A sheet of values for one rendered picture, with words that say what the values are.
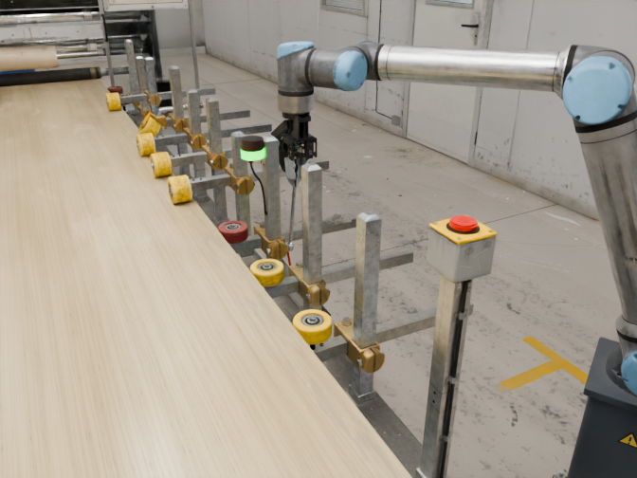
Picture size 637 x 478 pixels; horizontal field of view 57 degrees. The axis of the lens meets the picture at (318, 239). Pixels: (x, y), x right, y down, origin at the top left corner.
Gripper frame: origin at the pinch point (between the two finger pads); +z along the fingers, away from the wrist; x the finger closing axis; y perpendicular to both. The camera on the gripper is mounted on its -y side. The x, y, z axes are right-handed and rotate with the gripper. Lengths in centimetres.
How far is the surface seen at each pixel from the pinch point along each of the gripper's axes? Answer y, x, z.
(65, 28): -227, -35, -18
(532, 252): -77, 185, 101
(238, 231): 2.3, -17.5, 10.6
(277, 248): 7.0, -8.4, 15.7
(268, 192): 4.2, -9.1, -0.1
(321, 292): 32.0, -7.3, 16.0
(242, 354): 52, -34, 11
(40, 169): -77, -62, 11
